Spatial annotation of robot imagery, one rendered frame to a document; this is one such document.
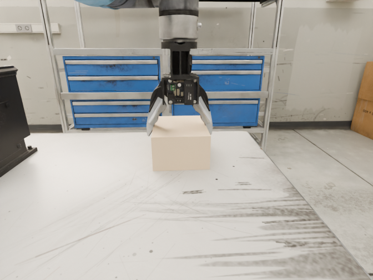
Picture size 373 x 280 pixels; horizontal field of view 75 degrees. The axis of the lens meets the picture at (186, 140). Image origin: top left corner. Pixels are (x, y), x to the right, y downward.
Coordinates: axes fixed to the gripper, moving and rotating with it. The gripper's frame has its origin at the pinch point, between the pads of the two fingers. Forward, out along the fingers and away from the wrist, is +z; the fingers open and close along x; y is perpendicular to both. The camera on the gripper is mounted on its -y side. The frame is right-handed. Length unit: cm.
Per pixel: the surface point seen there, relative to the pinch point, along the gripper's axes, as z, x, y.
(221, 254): 5.3, 3.9, 30.4
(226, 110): 29, 44, -138
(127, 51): -16, -32, -138
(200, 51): -16, 21, -137
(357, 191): 75, 127, -83
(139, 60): -10, -24, -140
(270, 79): 4, 77, -135
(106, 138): 5.3, -20.4, -13.0
